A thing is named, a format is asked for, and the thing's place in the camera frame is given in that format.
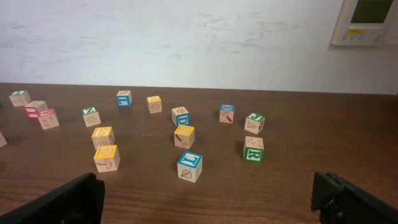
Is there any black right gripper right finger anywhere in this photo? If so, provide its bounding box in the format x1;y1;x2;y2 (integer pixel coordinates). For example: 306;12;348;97
310;171;397;224

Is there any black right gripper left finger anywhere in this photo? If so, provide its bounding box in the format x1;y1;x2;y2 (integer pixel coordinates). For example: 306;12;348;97
1;172;105;224

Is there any yellow S letter block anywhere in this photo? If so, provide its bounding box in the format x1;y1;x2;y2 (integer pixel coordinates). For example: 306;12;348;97
91;126;115;150

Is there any yellow umbrella picture block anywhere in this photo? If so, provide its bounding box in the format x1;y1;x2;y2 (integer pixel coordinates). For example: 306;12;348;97
94;145;120;172

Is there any green Z letter block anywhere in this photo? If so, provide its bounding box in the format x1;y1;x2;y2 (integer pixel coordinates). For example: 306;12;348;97
81;106;101;127

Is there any red V letter block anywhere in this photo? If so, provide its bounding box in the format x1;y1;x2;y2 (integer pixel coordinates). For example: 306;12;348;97
38;108;59;129

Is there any plain block at left edge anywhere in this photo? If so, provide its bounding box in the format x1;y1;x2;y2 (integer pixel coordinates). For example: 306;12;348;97
0;132;7;147

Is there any green R side block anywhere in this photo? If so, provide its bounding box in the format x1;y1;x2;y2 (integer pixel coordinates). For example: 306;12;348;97
243;136;264;163

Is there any red I letter block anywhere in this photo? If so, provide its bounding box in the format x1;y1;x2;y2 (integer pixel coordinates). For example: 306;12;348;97
24;101;48;119

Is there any blue L side block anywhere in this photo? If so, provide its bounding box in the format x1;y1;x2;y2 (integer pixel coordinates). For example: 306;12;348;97
116;90;132;107

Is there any blue T letter block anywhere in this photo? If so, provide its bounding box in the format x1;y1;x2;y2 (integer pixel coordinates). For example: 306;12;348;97
177;151;203;182

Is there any green J letter block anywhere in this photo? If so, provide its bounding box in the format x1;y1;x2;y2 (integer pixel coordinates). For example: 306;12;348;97
244;113;265;134

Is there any green top block far left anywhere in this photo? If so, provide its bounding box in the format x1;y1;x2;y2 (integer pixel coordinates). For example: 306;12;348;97
9;90;32;107

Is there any yellow pencil picture block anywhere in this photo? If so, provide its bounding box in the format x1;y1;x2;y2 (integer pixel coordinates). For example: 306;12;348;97
174;124;195;149

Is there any yellow top block far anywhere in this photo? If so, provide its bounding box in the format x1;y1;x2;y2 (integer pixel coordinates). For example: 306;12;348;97
147;96;162;114

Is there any blue D side block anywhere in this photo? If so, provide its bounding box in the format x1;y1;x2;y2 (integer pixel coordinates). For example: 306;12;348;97
172;106;190;127

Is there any blue X letter block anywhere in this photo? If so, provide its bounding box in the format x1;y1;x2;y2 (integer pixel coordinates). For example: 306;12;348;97
220;104;235;123

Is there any white wall thermostat panel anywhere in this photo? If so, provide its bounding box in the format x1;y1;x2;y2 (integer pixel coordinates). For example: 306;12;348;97
330;0;397;47

